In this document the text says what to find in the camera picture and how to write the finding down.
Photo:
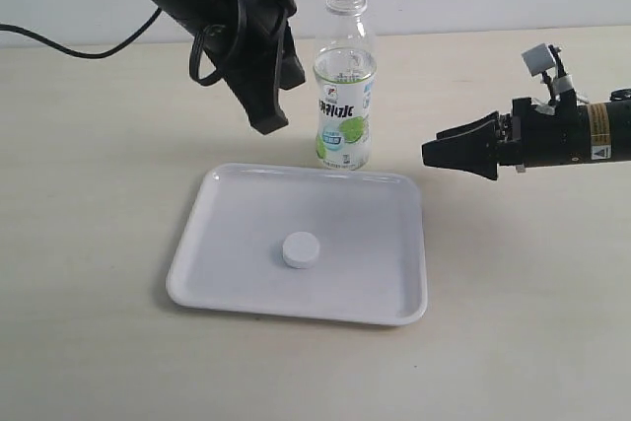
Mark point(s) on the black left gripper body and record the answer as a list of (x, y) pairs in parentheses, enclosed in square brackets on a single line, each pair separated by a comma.
[(236, 34)]

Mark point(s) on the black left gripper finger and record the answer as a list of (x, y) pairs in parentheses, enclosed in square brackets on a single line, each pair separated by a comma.
[(253, 75), (292, 73)]

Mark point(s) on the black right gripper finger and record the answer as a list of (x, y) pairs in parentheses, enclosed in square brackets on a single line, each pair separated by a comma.
[(470, 153), (454, 131)]

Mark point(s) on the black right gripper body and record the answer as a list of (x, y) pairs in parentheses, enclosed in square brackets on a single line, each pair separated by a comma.
[(532, 139)]

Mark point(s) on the clear plastic water bottle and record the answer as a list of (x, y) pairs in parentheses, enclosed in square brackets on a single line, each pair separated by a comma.
[(345, 69)]

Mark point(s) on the white bottle cap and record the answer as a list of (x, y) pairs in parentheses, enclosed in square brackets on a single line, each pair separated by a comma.
[(300, 250)]

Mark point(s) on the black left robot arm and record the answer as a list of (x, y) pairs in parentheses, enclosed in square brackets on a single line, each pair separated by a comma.
[(247, 44)]

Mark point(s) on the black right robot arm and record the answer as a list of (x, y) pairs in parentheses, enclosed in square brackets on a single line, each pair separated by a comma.
[(609, 123)]

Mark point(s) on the white rectangular tray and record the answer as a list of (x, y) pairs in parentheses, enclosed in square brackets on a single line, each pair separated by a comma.
[(371, 267)]

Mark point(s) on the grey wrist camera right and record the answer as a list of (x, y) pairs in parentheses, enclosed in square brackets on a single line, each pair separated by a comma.
[(544, 60)]

